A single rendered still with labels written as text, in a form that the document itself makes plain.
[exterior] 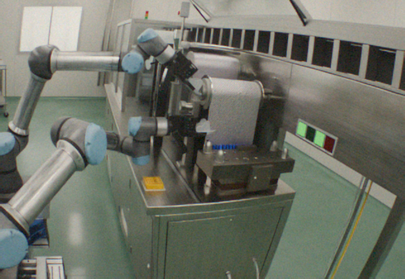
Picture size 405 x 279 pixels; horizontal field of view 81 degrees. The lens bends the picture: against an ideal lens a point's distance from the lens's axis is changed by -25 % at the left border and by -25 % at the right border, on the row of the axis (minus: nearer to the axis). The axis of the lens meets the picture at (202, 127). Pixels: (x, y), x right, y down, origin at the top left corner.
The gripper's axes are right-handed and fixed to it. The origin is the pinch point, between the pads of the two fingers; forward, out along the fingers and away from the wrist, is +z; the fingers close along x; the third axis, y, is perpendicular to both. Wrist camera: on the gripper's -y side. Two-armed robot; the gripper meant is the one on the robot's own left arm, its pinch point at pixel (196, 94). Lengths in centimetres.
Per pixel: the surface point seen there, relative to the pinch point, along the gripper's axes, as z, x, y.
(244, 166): 24.6, -24.1, -7.9
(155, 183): 5.7, -16.9, -36.4
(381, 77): 19, -59, 47
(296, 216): 190, 63, -2
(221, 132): 18.5, -4.4, -3.8
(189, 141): 14.6, 3.7, -16.0
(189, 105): 3.0, 3.9, -5.1
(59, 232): 23, 71, -142
